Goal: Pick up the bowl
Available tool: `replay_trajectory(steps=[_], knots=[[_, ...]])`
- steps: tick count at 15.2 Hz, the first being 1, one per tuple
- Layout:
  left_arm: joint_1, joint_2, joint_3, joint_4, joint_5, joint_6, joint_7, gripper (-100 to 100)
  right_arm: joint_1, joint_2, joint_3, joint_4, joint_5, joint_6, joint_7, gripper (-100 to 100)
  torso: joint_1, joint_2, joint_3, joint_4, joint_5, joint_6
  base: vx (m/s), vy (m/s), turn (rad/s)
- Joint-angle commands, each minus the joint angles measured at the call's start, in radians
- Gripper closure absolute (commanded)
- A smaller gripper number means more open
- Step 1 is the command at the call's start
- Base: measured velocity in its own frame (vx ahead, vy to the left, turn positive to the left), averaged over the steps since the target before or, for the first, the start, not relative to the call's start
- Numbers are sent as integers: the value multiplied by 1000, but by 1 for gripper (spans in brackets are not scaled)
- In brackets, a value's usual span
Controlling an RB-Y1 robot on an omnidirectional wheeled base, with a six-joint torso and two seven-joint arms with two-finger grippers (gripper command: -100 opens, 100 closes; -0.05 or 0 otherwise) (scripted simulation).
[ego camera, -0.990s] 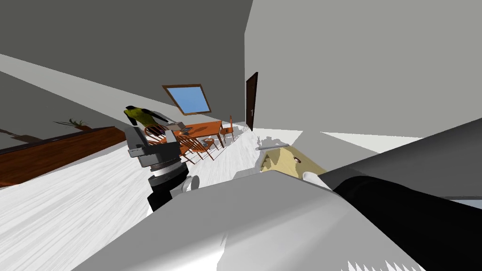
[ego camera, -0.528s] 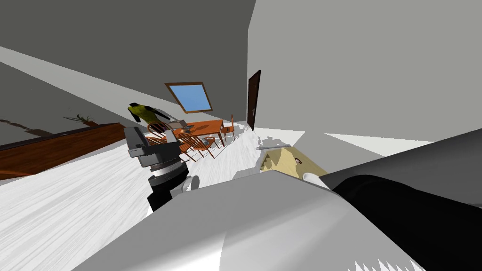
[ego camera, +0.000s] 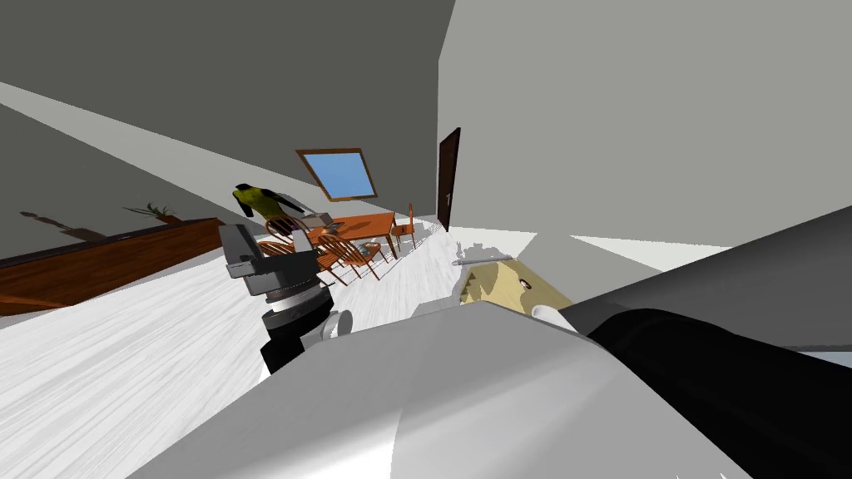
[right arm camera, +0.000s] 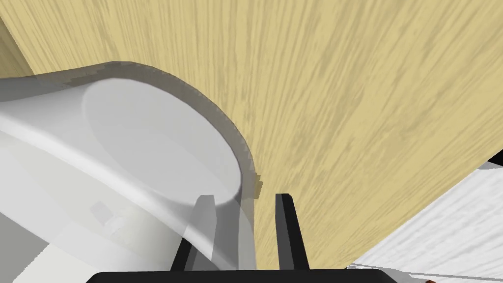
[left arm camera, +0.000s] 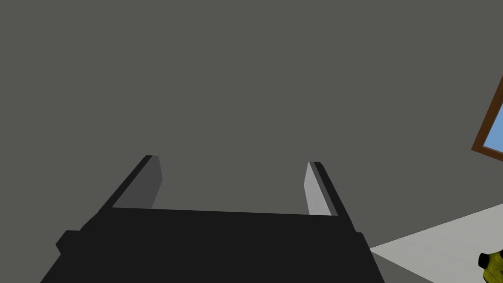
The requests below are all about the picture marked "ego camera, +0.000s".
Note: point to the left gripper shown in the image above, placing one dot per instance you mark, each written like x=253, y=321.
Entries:
x=279, y=274

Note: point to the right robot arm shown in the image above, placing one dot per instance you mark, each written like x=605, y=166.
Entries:
x=732, y=386

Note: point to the orange wooden chair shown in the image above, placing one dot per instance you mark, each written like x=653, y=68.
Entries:
x=405, y=230
x=349, y=253
x=327, y=265
x=285, y=226

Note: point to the yellow black sculpture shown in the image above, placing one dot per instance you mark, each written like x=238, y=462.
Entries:
x=261, y=201

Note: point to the orange wooden table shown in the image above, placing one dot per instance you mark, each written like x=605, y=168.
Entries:
x=363, y=226

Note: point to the wood framed window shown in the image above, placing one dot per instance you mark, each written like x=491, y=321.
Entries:
x=339, y=174

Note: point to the dark wooden sideboard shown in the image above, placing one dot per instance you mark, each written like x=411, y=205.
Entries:
x=100, y=263

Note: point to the dark brown door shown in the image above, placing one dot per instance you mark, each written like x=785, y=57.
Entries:
x=448, y=181

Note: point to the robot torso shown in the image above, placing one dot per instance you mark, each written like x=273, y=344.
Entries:
x=432, y=399

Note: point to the beige cabinet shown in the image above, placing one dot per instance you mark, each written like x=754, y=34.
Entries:
x=502, y=286

